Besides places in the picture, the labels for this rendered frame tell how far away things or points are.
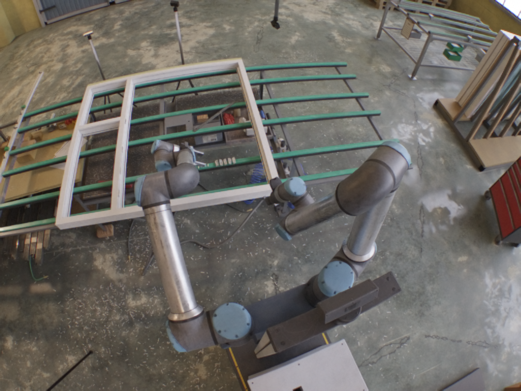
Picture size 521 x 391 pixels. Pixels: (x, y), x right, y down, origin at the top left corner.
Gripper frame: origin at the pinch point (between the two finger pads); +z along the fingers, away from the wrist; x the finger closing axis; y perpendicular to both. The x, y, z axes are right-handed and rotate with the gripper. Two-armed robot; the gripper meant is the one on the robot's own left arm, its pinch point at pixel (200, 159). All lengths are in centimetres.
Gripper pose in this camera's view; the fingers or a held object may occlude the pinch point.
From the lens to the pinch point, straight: 195.1
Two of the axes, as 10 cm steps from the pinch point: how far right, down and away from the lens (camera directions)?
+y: -6.2, 5.3, 5.8
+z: 7.5, 1.7, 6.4
